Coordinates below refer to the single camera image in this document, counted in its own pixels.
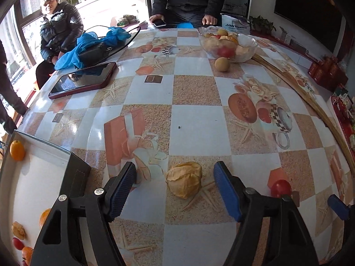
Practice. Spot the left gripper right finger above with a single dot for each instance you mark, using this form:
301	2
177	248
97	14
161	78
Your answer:
273	223

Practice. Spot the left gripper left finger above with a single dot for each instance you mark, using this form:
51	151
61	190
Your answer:
60	240

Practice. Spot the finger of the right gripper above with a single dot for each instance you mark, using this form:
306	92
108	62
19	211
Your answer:
343	211

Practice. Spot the large front orange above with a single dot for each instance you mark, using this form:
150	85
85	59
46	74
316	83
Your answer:
17	150

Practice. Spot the husked physalis fruit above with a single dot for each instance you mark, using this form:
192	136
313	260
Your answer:
18	231
184	180

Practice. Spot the red tomato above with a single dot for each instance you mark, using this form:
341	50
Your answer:
18	244
280	188

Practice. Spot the dark green shallow box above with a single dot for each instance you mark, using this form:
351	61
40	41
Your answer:
31	186

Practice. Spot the red gift boxes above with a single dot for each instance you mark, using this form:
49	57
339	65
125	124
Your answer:
328	74

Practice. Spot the person in dark suit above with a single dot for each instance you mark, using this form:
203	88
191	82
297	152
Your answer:
10	96

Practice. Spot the phone in red case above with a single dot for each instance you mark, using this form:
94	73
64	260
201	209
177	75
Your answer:
87	79

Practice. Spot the kiwi beside bowl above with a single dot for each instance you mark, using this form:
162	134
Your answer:
222	64

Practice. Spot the potted green plant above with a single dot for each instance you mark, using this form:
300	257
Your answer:
262	25

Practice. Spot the white shopping bag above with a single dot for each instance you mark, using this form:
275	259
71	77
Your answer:
237	24

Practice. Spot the glass fruit bowl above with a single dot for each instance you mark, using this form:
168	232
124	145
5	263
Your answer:
219	42

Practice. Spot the blue plastic bag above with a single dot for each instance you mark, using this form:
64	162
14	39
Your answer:
70	59

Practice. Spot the seated person puffy jacket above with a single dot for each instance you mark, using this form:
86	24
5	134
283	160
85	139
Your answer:
62	25

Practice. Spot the standing person black coat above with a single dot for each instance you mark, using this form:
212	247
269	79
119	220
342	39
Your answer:
197	12

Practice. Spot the black pouch with cable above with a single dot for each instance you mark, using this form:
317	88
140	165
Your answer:
103	50

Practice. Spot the black wall television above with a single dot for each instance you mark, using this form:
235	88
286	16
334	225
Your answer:
319	18

